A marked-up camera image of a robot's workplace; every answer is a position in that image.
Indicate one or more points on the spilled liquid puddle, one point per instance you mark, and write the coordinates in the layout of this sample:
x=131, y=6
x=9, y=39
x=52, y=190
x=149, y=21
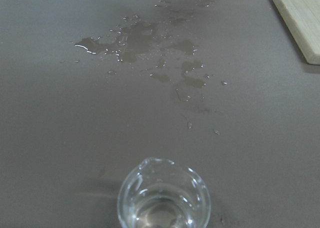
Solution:
x=158, y=62

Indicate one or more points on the clear glass beaker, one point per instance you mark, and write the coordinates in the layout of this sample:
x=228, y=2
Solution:
x=163, y=193

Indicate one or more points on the bamboo cutting board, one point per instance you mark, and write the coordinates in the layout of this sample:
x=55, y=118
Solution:
x=302, y=17

